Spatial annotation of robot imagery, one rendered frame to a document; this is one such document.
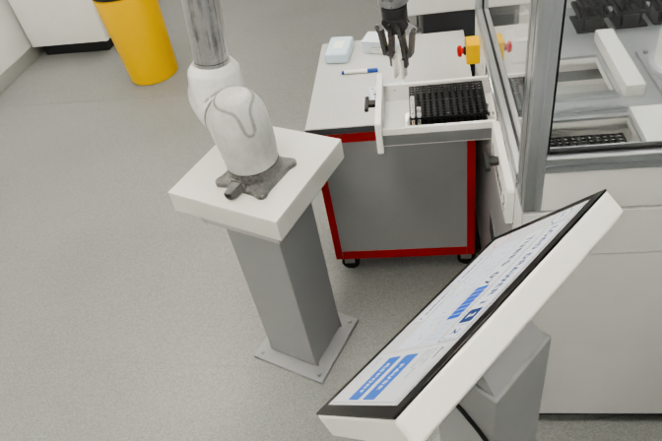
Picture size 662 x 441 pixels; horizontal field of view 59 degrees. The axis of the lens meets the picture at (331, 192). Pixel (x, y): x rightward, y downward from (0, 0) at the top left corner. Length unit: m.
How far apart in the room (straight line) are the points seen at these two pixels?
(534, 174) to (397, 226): 1.08
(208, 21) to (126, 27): 2.48
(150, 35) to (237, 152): 2.63
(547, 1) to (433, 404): 0.67
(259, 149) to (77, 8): 3.48
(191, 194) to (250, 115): 0.33
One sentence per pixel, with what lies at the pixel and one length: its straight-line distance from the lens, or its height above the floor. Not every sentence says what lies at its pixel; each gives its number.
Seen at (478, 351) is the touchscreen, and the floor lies 1.19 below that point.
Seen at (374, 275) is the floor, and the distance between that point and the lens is 2.47.
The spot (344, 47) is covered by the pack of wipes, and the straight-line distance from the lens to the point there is 2.36.
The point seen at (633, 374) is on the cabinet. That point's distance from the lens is 1.93.
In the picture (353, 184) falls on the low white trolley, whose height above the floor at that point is 0.49.
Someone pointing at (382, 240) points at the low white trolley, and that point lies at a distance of 2.33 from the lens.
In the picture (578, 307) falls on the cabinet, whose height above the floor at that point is 0.60.
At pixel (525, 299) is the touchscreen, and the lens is 0.87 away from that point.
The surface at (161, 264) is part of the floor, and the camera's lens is 2.82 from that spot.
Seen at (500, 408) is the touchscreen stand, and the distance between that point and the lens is 1.00.
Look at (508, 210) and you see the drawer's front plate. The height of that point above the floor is 0.87.
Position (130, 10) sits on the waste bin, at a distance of 4.05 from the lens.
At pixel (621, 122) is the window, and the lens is 1.26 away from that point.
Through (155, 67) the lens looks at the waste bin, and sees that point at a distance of 4.23.
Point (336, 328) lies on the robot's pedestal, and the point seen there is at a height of 0.03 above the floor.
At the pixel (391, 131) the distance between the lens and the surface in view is 1.69.
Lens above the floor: 1.86
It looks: 40 degrees down
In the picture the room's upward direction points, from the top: 11 degrees counter-clockwise
